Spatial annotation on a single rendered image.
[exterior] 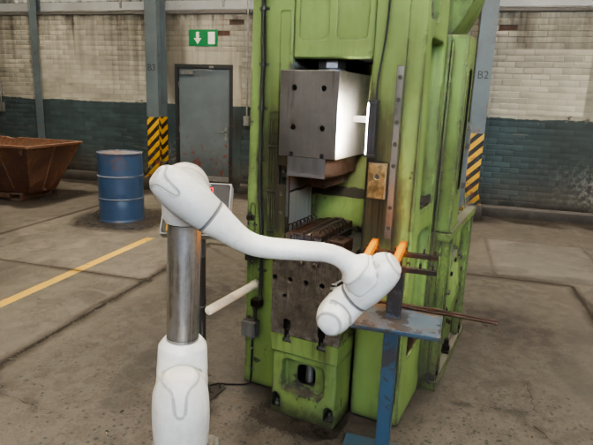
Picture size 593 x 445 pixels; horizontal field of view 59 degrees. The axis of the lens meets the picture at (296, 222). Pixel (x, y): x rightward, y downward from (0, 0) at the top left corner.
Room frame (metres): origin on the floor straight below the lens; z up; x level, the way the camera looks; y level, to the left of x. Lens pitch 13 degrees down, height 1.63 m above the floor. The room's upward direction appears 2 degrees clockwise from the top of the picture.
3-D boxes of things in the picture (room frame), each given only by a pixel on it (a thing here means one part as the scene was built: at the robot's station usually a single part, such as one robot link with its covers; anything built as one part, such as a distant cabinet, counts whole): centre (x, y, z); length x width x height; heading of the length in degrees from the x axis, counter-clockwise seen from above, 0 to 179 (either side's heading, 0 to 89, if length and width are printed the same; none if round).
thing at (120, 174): (6.75, 2.32, 0.44); 0.59 x 0.59 x 0.88
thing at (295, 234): (2.66, -0.13, 0.96); 0.42 x 0.20 x 0.09; 154
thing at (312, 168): (2.66, -0.13, 1.32); 0.42 x 0.20 x 0.10; 154
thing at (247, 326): (2.74, 0.24, 0.36); 0.09 x 0.07 x 0.12; 64
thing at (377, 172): (2.45, -0.37, 1.27); 0.09 x 0.02 x 0.17; 64
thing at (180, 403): (1.33, 0.31, 0.77); 0.18 x 0.16 x 0.22; 11
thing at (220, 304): (2.54, 0.32, 0.62); 0.44 x 0.05 x 0.05; 154
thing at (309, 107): (2.64, -0.16, 1.56); 0.42 x 0.39 x 0.40; 154
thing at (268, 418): (2.43, -0.01, 0.01); 0.58 x 0.39 x 0.01; 64
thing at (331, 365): (2.64, -0.18, 0.23); 0.55 x 0.37 x 0.47; 154
